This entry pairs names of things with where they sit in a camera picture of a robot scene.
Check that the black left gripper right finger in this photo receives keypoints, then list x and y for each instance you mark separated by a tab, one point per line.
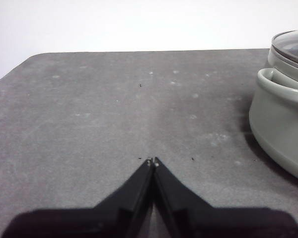
226	223

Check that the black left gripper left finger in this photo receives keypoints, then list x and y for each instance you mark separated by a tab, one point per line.
89	223

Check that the glass lid with green knob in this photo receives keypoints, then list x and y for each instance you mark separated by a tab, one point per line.
293	42

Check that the pale green electric steamer pot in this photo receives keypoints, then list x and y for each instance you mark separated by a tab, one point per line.
275	119

